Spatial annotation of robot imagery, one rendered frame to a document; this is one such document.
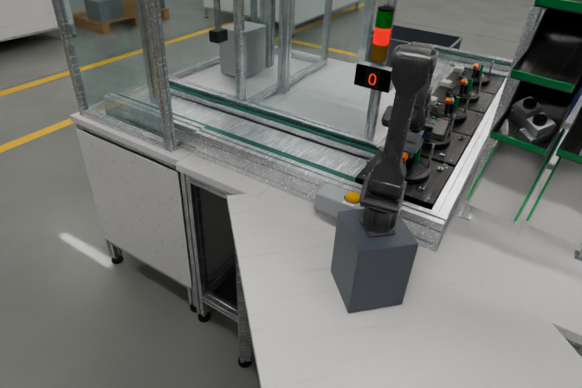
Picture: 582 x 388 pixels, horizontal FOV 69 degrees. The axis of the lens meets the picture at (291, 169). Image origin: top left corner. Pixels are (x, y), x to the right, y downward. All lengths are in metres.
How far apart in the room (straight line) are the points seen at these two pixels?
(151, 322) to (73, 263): 0.62
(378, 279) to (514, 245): 0.53
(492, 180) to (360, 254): 0.51
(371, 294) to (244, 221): 0.45
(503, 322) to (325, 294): 0.42
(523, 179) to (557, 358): 0.44
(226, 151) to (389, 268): 0.74
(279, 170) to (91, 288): 1.34
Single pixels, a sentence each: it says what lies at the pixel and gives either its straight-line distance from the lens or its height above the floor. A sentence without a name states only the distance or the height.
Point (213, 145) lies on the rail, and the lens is 1.52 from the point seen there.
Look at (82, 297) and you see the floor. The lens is 2.38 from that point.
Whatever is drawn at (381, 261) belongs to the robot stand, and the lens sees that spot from 0.97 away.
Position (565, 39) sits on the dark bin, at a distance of 1.26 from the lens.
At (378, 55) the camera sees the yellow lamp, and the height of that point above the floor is 1.28.
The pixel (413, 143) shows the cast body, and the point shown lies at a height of 1.09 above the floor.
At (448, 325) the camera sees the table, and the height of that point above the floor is 0.86.
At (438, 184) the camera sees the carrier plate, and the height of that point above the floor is 0.97.
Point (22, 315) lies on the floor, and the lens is 2.42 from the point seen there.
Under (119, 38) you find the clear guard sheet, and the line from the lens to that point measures 1.65.
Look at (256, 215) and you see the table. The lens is 1.31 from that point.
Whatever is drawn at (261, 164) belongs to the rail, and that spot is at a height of 0.93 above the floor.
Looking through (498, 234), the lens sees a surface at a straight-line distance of 1.42.
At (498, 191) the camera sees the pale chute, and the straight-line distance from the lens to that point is 1.28.
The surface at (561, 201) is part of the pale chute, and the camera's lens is 1.30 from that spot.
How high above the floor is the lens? 1.68
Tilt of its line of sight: 33 degrees down
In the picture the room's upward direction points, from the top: 3 degrees clockwise
